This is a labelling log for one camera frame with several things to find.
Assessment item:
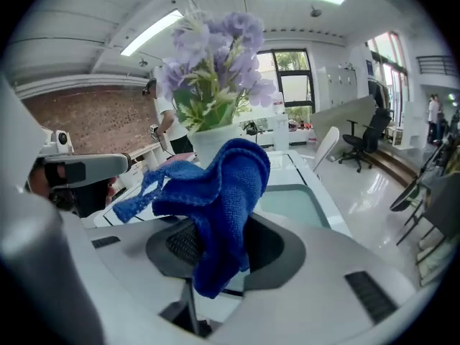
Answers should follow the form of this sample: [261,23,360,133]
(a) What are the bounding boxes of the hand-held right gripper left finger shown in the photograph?
[60,208,216,345]

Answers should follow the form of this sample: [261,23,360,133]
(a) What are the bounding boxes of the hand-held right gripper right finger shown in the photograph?
[208,210,420,345]

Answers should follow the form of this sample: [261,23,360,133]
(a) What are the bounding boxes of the blue knitted cloth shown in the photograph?
[112,137,271,300]

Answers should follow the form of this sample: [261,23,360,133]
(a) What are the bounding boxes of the white flower pot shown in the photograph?
[187,122,252,170]

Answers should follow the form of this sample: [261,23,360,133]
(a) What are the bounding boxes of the pink cloth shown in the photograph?
[162,151,198,165]

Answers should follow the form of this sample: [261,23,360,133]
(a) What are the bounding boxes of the black face mask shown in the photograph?
[71,180,111,219]

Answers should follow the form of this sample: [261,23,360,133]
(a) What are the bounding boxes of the white shelf unit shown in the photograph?
[116,141,170,196]

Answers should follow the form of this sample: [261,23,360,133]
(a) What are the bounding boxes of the black folding chair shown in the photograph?
[389,134,460,288]

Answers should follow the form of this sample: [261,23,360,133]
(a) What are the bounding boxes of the black office chair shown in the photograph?
[337,107,395,174]

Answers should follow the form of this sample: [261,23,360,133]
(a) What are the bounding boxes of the white lockers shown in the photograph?
[324,65,359,111]

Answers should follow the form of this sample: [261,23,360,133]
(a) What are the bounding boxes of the clothes rack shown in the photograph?
[367,78,392,111]

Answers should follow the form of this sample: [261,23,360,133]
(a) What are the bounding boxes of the black framed window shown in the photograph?
[256,48,316,111]

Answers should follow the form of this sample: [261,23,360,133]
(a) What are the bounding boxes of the purple artificial flowers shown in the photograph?
[157,4,284,133]

